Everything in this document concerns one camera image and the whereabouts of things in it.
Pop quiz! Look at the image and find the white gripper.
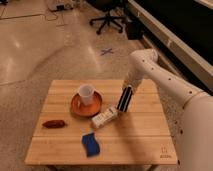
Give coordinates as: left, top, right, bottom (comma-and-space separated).
122, 69, 143, 92

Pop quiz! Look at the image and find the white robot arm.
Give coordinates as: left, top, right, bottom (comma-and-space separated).
123, 49, 213, 171

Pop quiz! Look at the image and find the white ceramic cup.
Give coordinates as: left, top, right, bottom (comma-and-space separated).
78, 84, 95, 105

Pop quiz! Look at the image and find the white plastic bottle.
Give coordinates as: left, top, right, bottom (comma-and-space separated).
92, 107, 118, 128

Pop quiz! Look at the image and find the wooden table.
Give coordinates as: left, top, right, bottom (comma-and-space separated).
25, 80, 177, 166

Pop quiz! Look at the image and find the orange round plate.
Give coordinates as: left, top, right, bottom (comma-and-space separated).
70, 92, 102, 117

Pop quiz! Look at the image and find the long dark workbench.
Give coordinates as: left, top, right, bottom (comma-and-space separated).
126, 0, 213, 95

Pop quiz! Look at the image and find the black office chair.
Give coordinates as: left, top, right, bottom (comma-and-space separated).
86, 0, 124, 35

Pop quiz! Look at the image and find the blue sponge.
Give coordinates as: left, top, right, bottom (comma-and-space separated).
82, 133, 100, 157

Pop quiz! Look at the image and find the brown sausage-shaped object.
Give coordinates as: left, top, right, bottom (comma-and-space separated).
42, 120, 66, 128

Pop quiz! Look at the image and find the power strip with cables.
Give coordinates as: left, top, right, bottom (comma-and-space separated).
44, 0, 74, 11

